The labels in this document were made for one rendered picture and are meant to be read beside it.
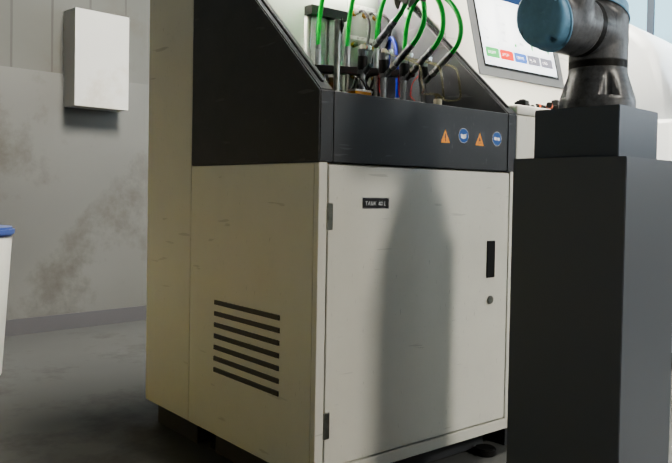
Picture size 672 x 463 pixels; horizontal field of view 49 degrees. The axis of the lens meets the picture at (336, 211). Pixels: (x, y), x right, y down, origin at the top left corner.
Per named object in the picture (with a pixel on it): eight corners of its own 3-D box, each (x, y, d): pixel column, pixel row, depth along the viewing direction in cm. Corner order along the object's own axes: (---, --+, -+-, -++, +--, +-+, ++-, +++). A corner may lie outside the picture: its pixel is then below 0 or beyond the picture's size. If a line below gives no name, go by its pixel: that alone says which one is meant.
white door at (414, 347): (324, 470, 164) (329, 163, 162) (317, 467, 166) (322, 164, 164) (505, 418, 205) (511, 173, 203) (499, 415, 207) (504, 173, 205)
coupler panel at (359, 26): (352, 89, 233) (354, -9, 232) (345, 90, 236) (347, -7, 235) (382, 93, 241) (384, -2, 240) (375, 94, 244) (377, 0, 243)
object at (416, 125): (333, 162, 164) (334, 90, 163) (321, 162, 167) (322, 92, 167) (507, 171, 203) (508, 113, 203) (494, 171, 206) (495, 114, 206)
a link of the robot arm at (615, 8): (640, 63, 150) (642, -4, 150) (603, 54, 142) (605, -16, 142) (588, 70, 160) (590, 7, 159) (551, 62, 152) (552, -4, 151)
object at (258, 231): (312, 518, 163) (318, 161, 161) (186, 446, 208) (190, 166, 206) (509, 451, 208) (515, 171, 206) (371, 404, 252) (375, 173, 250)
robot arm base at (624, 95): (648, 112, 151) (649, 63, 151) (615, 105, 141) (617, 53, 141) (579, 116, 162) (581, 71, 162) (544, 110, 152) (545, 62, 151)
